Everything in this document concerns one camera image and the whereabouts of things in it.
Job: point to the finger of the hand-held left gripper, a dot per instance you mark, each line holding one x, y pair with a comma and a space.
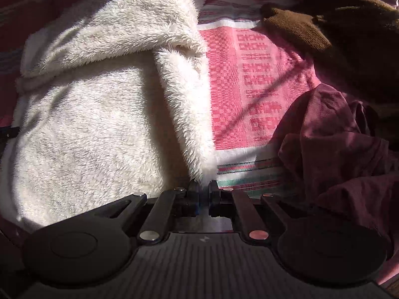
9, 132

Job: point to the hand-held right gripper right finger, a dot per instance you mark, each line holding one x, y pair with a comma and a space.
213, 196

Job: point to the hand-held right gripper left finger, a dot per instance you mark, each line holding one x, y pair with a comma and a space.
194, 196

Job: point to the white fleece jacket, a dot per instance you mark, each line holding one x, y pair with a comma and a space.
103, 124

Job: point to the pink striped blanket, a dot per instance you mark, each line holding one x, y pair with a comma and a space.
249, 84

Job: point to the maroon garment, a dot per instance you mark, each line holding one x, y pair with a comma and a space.
336, 162

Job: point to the dark brown knit garment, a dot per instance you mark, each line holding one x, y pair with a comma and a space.
343, 31

